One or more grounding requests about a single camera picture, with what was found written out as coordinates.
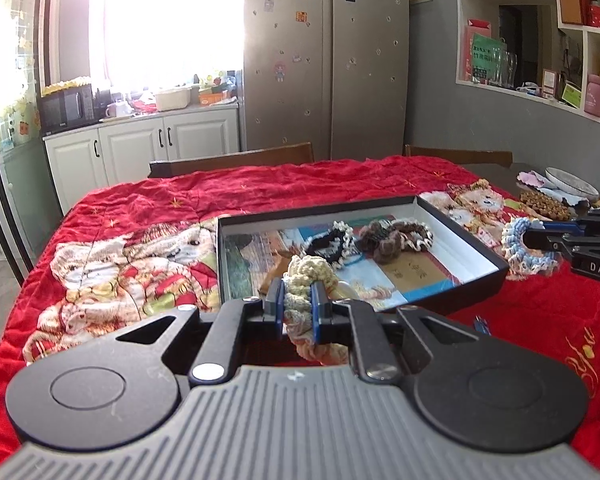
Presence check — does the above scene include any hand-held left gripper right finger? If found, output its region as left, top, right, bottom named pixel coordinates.
left=311, top=280, right=486, bottom=386

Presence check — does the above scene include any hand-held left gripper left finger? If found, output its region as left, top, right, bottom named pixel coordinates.
left=112, top=276, right=287, bottom=386

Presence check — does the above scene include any cream crochet scrunchie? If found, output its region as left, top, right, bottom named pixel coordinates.
left=281, top=254, right=352, bottom=367

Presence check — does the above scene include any brown paper triangle packet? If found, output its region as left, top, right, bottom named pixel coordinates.
left=264, top=252, right=302, bottom=297

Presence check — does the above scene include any blue crochet scrunchie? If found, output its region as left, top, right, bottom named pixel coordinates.
left=500, top=216, right=562, bottom=282

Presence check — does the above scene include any black scrunchie white lace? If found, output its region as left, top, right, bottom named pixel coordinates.
left=299, top=221, right=357, bottom=267

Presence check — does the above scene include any brown felt hair claw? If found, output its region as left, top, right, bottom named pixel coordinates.
left=356, top=216, right=407, bottom=264

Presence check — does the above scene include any black cardboard box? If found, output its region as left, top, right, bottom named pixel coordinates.
left=216, top=194, right=510, bottom=318

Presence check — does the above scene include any brown scrunchie cream lace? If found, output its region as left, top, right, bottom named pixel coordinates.
left=394, top=219, right=437, bottom=252

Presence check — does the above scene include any white plate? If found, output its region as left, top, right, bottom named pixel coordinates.
left=544, top=167, right=600, bottom=202

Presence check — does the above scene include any pink scalloped paper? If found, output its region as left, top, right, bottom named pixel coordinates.
left=517, top=170, right=549, bottom=192

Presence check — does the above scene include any pink bottle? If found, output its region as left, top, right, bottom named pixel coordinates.
left=583, top=73, right=600, bottom=119

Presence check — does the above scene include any red printed blanket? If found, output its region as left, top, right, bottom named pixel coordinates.
left=0, top=155, right=600, bottom=461

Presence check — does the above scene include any dark wooden chair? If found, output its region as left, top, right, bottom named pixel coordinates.
left=148, top=142, right=315, bottom=179
left=403, top=144, right=514, bottom=169

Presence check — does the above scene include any green sign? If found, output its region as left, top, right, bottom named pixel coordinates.
left=469, top=34, right=507, bottom=84

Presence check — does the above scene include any white kitchen cabinet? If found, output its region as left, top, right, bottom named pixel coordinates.
left=43, top=104, right=241, bottom=202

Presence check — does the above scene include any brown box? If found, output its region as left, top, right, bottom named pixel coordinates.
left=559, top=0, right=597, bottom=26

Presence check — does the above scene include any red paper bag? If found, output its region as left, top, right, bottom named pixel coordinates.
left=462, top=18, right=494, bottom=81

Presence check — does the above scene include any cream plastic basin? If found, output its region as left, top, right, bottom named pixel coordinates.
left=154, top=87, right=192, bottom=111

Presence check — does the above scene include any green white toy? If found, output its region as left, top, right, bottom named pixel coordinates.
left=200, top=72, right=236, bottom=91

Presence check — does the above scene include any steel refrigerator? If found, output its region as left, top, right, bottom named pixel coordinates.
left=242, top=0, right=411, bottom=162

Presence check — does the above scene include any black microwave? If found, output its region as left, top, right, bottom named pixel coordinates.
left=38, top=83, right=95, bottom=137

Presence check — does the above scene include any white wall shelf unit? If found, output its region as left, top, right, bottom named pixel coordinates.
left=454, top=0, right=600, bottom=133

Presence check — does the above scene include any black sliding door frame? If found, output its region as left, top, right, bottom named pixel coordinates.
left=0, top=0, right=63, bottom=283

